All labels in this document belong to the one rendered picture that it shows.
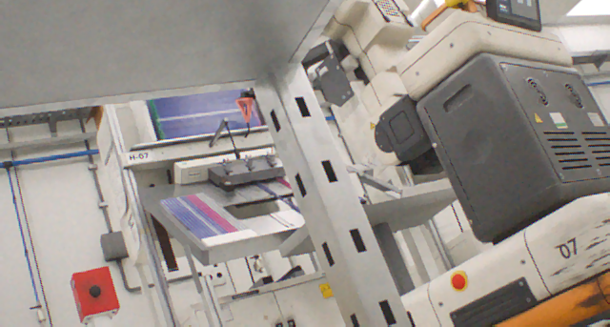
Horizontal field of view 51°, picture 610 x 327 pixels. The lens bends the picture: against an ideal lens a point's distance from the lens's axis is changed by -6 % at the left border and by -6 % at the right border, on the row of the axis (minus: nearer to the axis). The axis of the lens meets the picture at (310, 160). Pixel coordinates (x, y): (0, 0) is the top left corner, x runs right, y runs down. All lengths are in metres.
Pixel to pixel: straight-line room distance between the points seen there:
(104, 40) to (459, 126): 1.27
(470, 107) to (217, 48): 1.19
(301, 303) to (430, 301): 1.18
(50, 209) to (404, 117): 3.06
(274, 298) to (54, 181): 2.22
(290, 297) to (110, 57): 2.37
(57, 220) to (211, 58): 4.00
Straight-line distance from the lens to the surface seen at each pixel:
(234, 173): 2.92
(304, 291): 2.77
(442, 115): 1.62
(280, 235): 2.45
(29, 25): 0.37
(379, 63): 2.02
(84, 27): 0.38
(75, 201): 4.48
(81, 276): 2.35
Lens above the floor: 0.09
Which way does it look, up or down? 20 degrees up
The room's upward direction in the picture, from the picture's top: 22 degrees counter-clockwise
